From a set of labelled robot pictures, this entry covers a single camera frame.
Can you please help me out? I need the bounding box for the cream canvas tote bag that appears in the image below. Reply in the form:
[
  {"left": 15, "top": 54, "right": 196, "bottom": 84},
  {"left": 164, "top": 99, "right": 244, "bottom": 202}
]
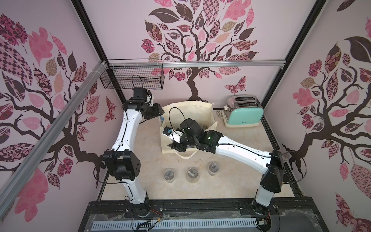
[{"left": 160, "top": 101, "right": 217, "bottom": 160}]

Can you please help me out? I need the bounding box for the white slotted cable duct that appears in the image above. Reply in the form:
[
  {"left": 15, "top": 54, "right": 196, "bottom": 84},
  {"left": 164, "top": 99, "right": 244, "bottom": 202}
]
[{"left": 90, "top": 218, "right": 257, "bottom": 232}]

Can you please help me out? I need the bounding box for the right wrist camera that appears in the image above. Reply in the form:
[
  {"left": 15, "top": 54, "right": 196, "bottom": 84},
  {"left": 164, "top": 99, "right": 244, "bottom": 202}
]
[{"left": 162, "top": 127, "right": 183, "bottom": 143}]

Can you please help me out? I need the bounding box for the aluminium rail back wall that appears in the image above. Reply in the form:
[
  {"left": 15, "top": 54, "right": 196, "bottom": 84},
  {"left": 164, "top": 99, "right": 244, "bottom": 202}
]
[{"left": 109, "top": 59, "right": 286, "bottom": 68}]

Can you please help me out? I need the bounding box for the clear seed jar grey lid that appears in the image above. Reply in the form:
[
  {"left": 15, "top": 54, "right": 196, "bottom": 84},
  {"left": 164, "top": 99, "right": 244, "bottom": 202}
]
[{"left": 163, "top": 169, "right": 175, "bottom": 183}]

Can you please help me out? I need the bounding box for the black wire basket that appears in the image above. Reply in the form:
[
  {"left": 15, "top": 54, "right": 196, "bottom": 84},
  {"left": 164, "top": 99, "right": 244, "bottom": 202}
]
[{"left": 100, "top": 58, "right": 165, "bottom": 90}]

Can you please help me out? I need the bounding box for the aluminium rail wall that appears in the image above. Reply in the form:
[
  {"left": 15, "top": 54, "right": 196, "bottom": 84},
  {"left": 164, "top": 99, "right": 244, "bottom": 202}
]
[
  {"left": 1, "top": 61, "right": 107, "bottom": 217},
  {"left": 109, "top": 59, "right": 286, "bottom": 68}
]

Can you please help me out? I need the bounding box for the clear seed jar dark lid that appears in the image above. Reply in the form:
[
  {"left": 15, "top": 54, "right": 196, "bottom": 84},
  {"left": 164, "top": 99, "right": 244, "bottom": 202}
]
[{"left": 208, "top": 162, "right": 220, "bottom": 176}]

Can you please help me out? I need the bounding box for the black base frame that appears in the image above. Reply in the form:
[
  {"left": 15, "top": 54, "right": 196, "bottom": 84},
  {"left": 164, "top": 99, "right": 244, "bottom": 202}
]
[{"left": 78, "top": 197, "right": 328, "bottom": 232}]

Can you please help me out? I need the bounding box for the mint green toaster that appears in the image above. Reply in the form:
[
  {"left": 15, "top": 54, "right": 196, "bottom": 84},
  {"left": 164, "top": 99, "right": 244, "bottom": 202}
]
[{"left": 222, "top": 95, "right": 264, "bottom": 128}]

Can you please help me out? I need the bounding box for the aluminium rail left wall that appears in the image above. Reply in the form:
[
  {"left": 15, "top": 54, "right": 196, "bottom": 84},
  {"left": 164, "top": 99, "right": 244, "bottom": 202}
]
[{"left": 1, "top": 61, "right": 107, "bottom": 217}]

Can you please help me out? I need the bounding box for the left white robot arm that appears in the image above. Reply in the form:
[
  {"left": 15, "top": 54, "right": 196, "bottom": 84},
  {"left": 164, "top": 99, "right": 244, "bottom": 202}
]
[{"left": 101, "top": 87, "right": 164, "bottom": 217}]

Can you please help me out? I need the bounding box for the clear seed jar striped lid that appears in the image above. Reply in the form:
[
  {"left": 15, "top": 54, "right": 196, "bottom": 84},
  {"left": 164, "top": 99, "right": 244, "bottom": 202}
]
[{"left": 186, "top": 167, "right": 200, "bottom": 183}]

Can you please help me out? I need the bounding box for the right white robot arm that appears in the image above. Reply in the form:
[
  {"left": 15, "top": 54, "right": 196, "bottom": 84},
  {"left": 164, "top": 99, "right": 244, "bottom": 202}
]
[{"left": 162, "top": 119, "right": 285, "bottom": 215}]

